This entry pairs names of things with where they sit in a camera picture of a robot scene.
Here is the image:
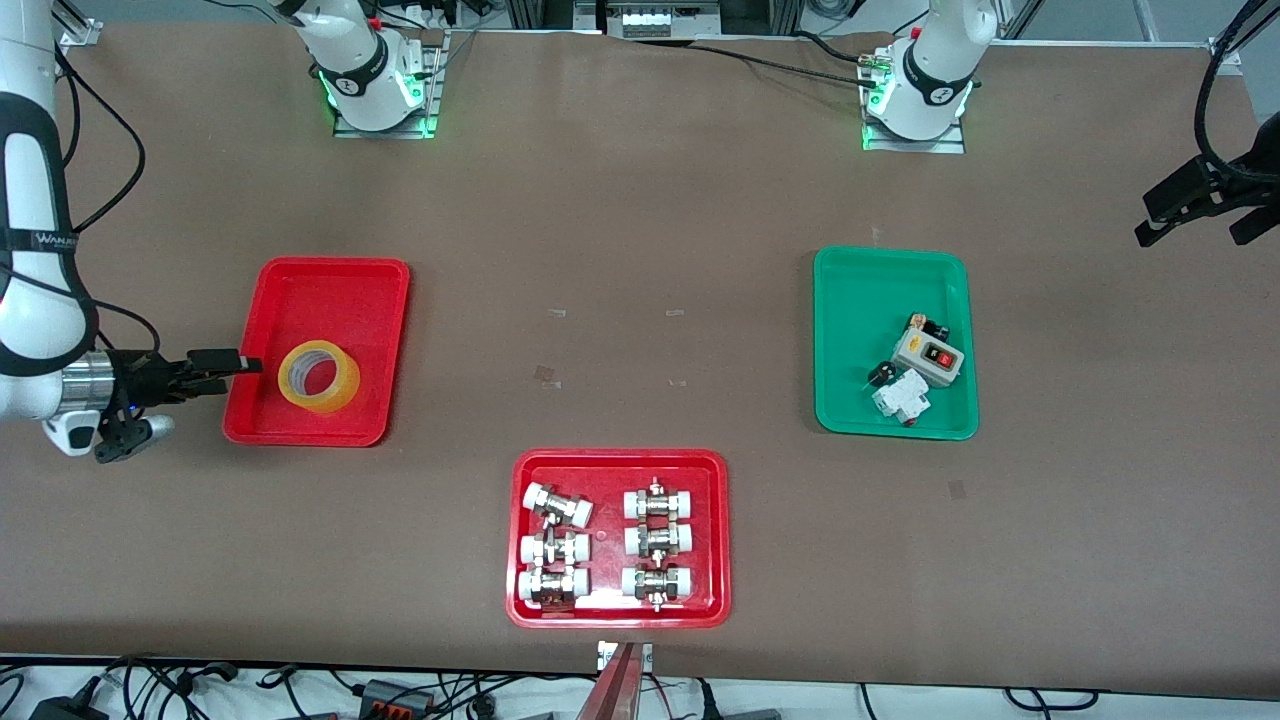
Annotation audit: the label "yellow packing tape roll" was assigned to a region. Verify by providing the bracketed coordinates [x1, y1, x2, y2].
[277, 340, 361, 414]

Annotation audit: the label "red plastic tray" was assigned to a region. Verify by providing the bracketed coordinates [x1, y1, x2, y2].
[222, 257, 411, 448]
[505, 448, 733, 630]

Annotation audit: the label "green plastic tray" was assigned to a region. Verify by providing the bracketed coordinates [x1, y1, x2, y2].
[813, 246, 980, 441]

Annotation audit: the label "black power adapter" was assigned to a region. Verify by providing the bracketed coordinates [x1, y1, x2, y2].
[28, 678, 109, 720]

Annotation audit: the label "white circuit breaker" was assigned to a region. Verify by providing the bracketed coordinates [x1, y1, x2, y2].
[872, 370, 931, 429]

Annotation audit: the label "white capped metal pipe fitting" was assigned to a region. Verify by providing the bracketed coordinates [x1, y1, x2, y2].
[517, 567, 591, 611]
[522, 482, 594, 529]
[623, 478, 696, 523]
[519, 530, 591, 569]
[621, 563, 694, 613]
[623, 520, 694, 561]

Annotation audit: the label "black connector box orange levers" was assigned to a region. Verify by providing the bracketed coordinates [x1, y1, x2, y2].
[358, 678, 433, 717]

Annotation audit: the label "grey power strip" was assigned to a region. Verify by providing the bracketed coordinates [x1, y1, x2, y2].
[605, 0, 723, 39]

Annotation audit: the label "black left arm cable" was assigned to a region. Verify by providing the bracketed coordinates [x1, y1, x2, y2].
[1195, 0, 1280, 171]

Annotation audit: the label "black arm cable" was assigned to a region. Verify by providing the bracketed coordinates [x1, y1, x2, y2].
[0, 40, 161, 356]
[1195, 0, 1280, 171]

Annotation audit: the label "aluminium frame profile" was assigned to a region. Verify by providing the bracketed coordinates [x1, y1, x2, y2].
[1208, 0, 1280, 76]

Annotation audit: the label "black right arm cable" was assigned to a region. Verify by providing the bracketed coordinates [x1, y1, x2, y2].
[0, 40, 161, 356]

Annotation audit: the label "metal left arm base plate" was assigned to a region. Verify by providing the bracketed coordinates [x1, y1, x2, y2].
[862, 45, 968, 155]

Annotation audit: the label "black cable plug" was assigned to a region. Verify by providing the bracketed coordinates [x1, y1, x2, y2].
[172, 660, 239, 693]

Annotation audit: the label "grey on-off switch box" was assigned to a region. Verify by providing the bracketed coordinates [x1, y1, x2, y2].
[891, 328, 966, 386]

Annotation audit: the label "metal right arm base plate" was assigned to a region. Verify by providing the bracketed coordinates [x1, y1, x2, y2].
[333, 28, 446, 139]

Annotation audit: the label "black base cable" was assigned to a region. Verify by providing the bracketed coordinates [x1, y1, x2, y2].
[690, 38, 881, 86]

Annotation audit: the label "red metal bracket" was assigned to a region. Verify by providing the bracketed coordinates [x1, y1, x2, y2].
[575, 640, 654, 720]

